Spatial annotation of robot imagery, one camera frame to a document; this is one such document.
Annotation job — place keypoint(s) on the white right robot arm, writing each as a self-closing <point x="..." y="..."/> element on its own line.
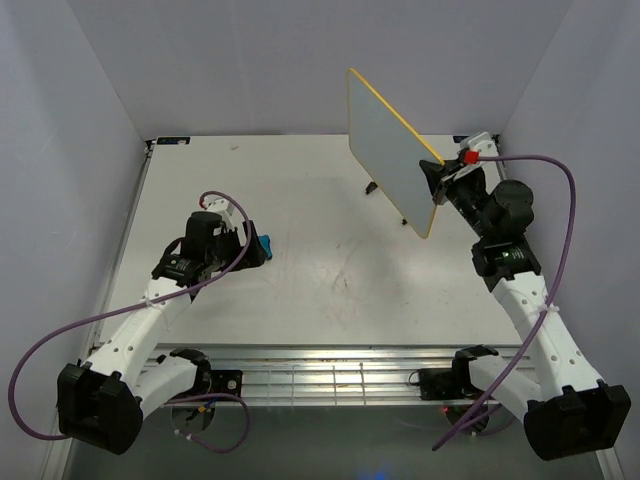
<point x="564" y="404"/>

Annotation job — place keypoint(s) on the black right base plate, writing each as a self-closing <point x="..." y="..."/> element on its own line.
<point x="443" y="384"/>

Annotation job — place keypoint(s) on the black wire easel stand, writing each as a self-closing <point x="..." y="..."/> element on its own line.
<point x="371" y="190"/>

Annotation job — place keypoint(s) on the black XDOF label left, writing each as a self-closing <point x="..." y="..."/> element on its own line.
<point x="173" y="140"/>

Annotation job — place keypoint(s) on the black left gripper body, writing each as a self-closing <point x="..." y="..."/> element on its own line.
<point x="227" y="254"/>

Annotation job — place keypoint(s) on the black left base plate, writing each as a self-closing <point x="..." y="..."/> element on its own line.
<point x="226" y="381"/>

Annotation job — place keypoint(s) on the aluminium table frame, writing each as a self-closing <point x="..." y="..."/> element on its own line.
<point x="353" y="302"/>

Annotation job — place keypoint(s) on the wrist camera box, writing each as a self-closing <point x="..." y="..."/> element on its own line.
<point x="477" y="146"/>
<point x="218" y="205"/>

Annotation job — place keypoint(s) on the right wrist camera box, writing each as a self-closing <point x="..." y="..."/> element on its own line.
<point x="477" y="146"/>

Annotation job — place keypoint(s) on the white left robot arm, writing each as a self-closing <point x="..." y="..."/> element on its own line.
<point x="104" y="400"/>

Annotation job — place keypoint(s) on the blue bone shaped eraser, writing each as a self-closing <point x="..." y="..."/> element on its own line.
<point x="265" y="243"/>

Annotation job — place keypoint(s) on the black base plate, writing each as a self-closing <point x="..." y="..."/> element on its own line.
<point x="226" y="381"/>
<point x="443" y="384"/>

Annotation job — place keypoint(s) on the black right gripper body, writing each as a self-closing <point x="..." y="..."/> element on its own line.
<point x="465" y="193"/>

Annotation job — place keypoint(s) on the yellow framed whiteboard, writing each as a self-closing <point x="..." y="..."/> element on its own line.
<point x="390" y="150"/>

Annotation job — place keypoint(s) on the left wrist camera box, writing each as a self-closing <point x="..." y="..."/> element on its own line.
<point x="218" y="205"/>

